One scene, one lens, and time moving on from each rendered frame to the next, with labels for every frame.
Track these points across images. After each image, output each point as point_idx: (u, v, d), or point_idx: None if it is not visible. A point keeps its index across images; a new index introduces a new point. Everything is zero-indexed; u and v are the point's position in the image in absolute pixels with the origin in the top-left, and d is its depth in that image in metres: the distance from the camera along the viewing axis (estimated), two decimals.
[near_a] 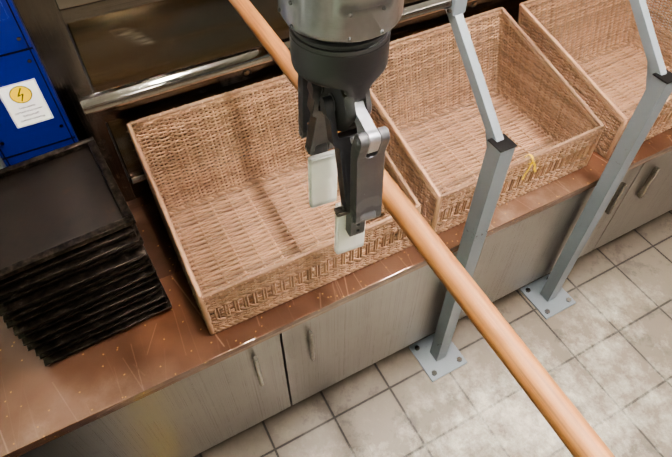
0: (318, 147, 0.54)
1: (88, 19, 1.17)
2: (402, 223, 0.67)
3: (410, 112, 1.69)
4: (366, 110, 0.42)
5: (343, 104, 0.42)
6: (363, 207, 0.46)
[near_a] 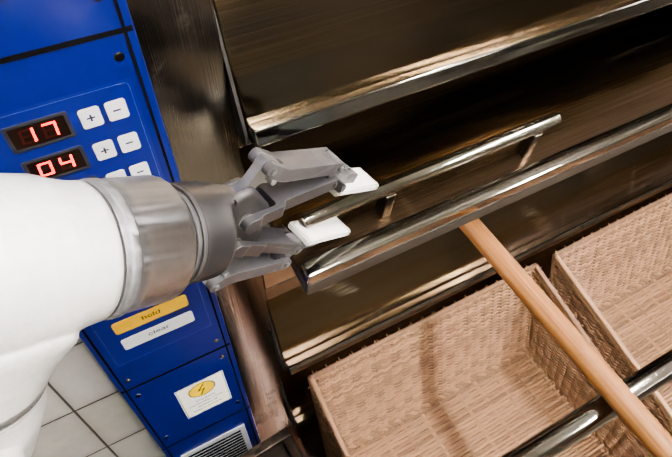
0: (320, 179, 0.50)
1: None
2: None
3: (603, 295, 1.39)
4: None
5: None
6: (262, 259, 0.53)
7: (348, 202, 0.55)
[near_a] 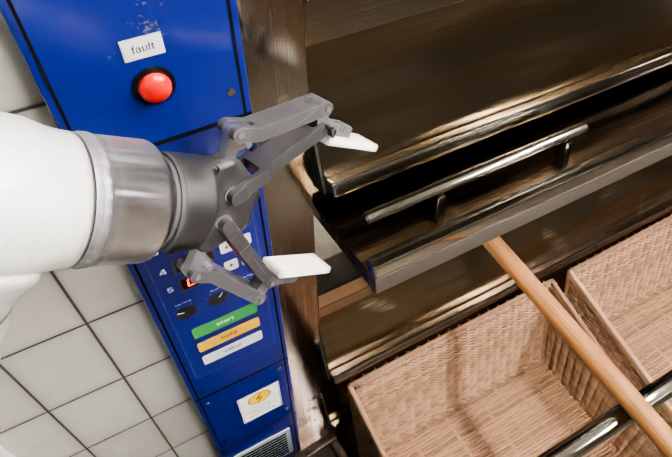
0: (311, 129, 0.48)
1: None
2: None
3: (613, 306, 1.49)
4: (197, 249, 0.45)
5: None
6: None
7: (403, 201, 0.62)
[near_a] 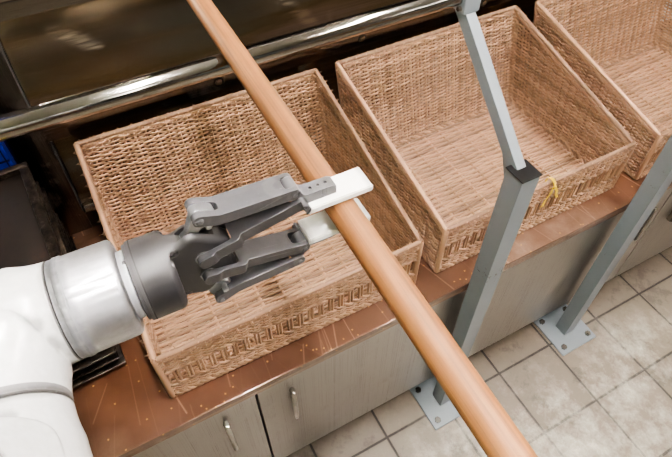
0: (293, 200, 0.52)
1: (18, 19, 0.96)
2: (399, 315, 0.46)
3: (411, 125, 1.48)
4: (204, 287, 0.54)
5: None
6: (280, 258, 0.58)
7: None
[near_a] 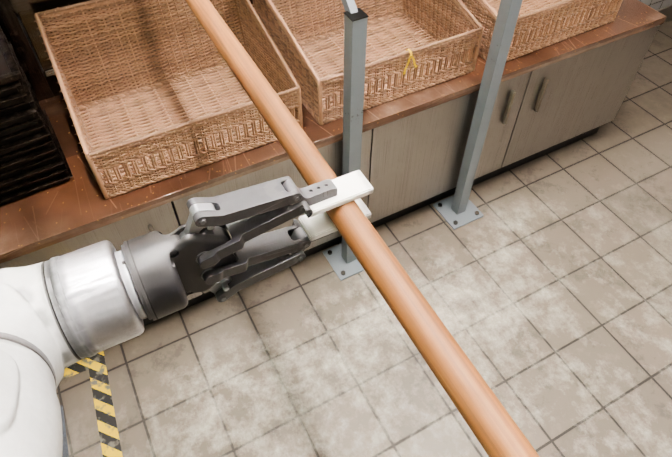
0: (294, 203, 0.52)
1: None
2: (385, 294, 0.48)
3: (316, 26, 1.82)
4: (204, 287, 0.53)
5: None
6: (281, 255, 0.57)
7: None
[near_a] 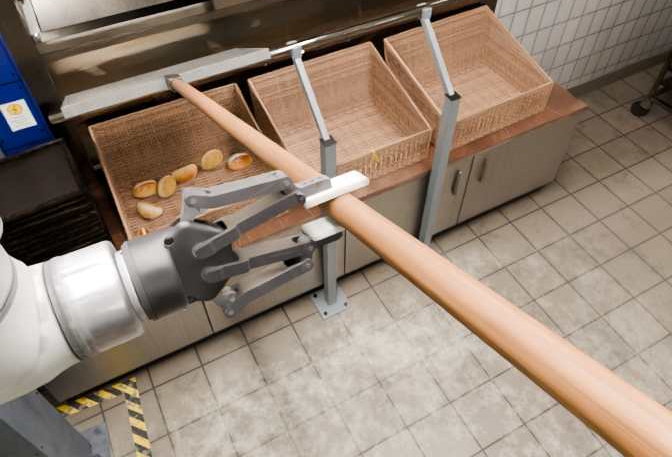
0: (290, 199, 0.53)
1: (59, 59, 1.77)
2: (378, 246, 0.45)
3: (303, 119, 2.29)
4: (209, 298, 0.52)
5: None
6: (290, 270, 0.56)
7: None
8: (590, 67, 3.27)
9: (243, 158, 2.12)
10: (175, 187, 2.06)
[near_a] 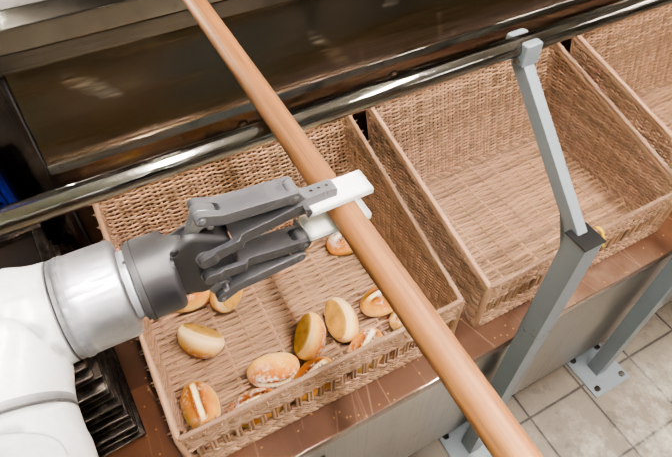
0: (294, 203, 0.52)
1: (31, 68, 0.88)
2: (387, 294, 0.48)
3: (441, 162, 1.40)
4: (204, 288, 0.53)
5: None
6: (281, 255, 0.57)
7: None
8: None
9: None
10: (242, 291, 1.17)
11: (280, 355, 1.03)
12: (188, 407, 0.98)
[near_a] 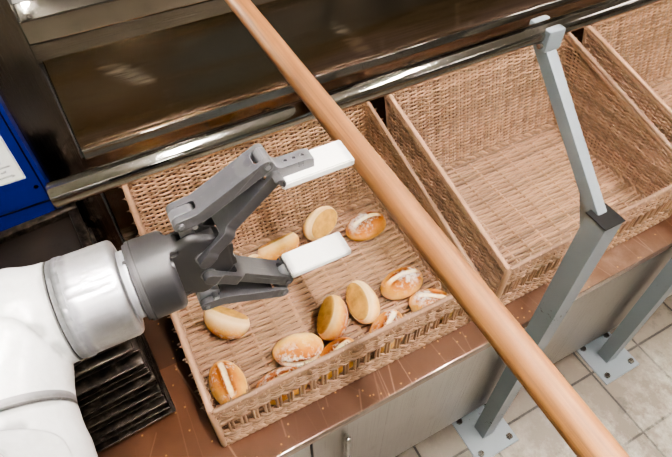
0: (267, 174, 0.48)
1: (68, 54, 0.91)
2: (431, 259, 0.51)
3: (456, 151, 1.43)
4: (198, 289, 0.53)
5: None
6: (263, 285, 0.60)
7: None
8: None
9: (375, 222, 1.26)
10: None
11: (305, 335, 1.06)
12: (217, 384, 1.01)
